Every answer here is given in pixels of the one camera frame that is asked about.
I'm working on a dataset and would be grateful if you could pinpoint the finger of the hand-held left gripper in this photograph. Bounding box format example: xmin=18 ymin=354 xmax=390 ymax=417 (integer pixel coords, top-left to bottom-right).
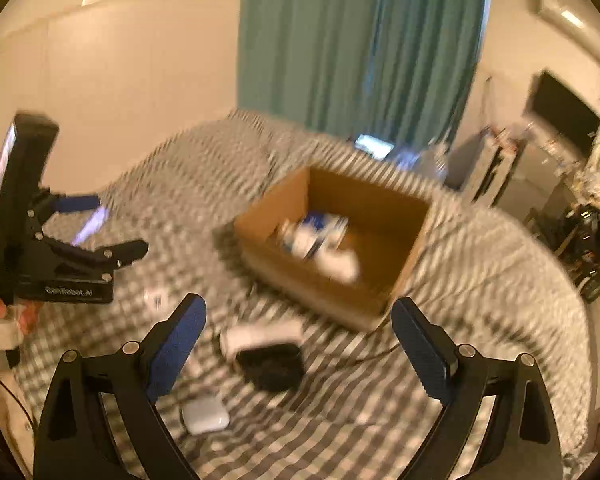
xmin=39 ymin=236 xmax=149 ymax=272
xmin=50 ymin=194 xmax=102 ymax=214

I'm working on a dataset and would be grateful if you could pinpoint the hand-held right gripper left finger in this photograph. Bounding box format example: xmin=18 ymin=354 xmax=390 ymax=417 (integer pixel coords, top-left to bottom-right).
xmin=33 ymin=294 xmax=207 ymax=480

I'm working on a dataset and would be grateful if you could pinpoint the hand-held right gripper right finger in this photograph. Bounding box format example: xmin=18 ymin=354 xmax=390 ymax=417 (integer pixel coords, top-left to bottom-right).
xmin=391 ymin=297 xmax=566 ymax=480

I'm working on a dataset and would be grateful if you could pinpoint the white earbuds case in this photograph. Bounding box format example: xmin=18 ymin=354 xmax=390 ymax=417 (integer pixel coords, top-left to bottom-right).
xmin=181 ymin=394 xmax=230 ymax=436

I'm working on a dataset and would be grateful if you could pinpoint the white plastic bottle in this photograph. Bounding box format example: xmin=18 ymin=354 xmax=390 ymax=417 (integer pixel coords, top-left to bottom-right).
xmin=219 ymin=320 xmax=304 ymax=361

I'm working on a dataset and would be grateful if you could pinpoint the black pouch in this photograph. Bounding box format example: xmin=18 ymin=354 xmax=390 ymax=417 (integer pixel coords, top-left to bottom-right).
xmin=236 ymin=342 xmax=306 ymax=393

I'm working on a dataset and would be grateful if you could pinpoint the cardboard box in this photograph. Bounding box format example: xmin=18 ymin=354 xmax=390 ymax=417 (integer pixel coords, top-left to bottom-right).
xmin=233 ymin=166 xmax=432 ymax=333

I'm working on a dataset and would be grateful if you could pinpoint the person's left hand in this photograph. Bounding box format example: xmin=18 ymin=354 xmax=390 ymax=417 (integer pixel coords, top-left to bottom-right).
xmin=0 ymin=294 xmax=43 ymax=351

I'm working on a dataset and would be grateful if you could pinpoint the checkered bed blanket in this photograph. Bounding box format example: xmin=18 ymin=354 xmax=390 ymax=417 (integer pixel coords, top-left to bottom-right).
xmin=10 ymin=108 xmax=593 ymax=480

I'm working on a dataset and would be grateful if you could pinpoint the white cloth item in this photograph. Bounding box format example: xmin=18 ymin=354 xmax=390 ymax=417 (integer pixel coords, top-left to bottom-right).
xmin=316 ymin=243 xmax=362 ymax=284

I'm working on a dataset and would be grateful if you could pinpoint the white and blue packet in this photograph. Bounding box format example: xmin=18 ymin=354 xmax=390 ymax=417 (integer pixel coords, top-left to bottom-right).
xmin=278 ymin=212 xmax=351 ymax=261

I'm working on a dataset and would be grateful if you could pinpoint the white cabinet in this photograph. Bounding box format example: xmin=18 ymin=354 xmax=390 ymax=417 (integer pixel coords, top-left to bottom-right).
xmin=446 ymin=136 xmax=531 ymax=208

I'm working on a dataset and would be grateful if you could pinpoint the cluttered rack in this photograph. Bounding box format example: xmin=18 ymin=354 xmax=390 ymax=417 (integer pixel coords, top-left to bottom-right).
xmin=527 ymin=135 xmax=600 ymax=303

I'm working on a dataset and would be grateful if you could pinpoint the laptop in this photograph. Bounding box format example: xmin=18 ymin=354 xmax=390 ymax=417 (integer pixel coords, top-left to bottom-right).
xmin=354 ymin=134 xmax=396 ymax=159

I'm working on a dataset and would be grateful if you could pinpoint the teal curtain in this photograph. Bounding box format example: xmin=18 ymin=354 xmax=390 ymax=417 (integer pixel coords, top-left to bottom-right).
xmin=237 ymin=0 xmax=494 ymax=147

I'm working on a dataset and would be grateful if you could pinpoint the white air conditioner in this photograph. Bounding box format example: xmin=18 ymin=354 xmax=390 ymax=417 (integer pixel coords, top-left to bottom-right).
xmin=534 ymin=0 xmax=600 ymax=70

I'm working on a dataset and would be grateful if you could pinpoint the black cable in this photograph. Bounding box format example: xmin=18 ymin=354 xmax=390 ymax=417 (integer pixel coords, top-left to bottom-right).
xmin=0 ymin=338 xmax=36 ymax=480

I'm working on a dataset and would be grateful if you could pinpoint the wall-mounted television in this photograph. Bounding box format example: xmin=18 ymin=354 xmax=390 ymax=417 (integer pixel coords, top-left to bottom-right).
xmin=528 ymin=71 xmax=600 ymax=157

